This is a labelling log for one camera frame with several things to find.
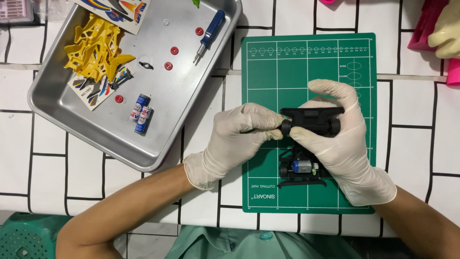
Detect green plastic stool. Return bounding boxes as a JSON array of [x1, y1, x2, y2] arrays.
[[0, 212, 73, 259]]

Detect green cutting mat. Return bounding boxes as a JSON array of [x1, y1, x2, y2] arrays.
[[241, 33, 377, 215]]

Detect person's green shirt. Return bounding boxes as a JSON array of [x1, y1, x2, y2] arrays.
[[165, 224, 364, 259]]

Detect large colourful sticker sheet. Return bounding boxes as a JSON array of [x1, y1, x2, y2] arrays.
[[73, 0, 152, 36]]

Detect yellow plastic toy car body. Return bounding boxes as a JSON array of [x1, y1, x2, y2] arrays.
[[63, 13, 137, 83]]

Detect blue handled screwdriver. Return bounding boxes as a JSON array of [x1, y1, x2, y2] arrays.
[[193, 9, 226, 65]]

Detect small colourful sticker sheet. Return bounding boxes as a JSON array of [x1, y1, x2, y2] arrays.
[[67, 65, 136, 112]]

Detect cream rubber glove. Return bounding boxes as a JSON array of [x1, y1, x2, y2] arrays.
[[427, 0, 460, 60]]

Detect clear plastic bag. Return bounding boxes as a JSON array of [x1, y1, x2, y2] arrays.
[[33, 0, 74, 23]]

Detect bright pink plastic object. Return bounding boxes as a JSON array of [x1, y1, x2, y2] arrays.
[[446, 58, 460, 86]]

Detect metal tray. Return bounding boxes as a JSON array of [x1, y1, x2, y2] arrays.
[[27, 0, 243, 173]]

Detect pink plastic box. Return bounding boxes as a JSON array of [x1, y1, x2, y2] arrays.
[[0, 0, 35, 24]]

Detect blue and silver toy motor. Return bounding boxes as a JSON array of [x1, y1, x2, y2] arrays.
[[291, 160, 313, 177]]

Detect person's left hand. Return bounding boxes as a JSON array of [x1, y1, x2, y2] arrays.
[[183, 102, 288, 191]]

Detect magenta plastic container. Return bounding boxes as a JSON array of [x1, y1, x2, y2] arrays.
[[408, 0, 450, 52]]

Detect black toy car chassis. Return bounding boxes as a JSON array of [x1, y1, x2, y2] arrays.
[[278, 106, 345, 188]]

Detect black plastic car part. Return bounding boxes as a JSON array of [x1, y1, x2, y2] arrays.
[[109, 69, 134, 91]]

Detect person's right hand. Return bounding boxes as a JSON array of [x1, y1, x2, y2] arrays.
[[289, 79, 397, 207]]

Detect blue and white battery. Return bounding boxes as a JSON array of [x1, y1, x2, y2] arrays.
[[134, 105, 155, 135], [129, 94, 152, 122]]

